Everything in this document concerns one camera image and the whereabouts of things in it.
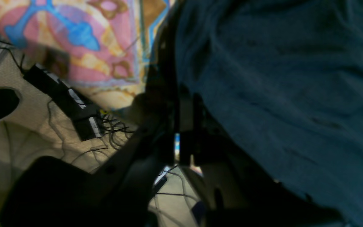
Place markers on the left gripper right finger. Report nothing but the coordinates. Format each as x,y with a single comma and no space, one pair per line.
237,192

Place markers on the patterned tablecloth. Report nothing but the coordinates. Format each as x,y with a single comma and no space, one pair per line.
101,47

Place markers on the black power adapter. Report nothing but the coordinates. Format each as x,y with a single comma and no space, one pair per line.
84,114

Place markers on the black long-sleeve t-shirt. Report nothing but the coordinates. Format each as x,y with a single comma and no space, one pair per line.
284,78

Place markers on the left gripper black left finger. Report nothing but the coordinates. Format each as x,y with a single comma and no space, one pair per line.
54,193

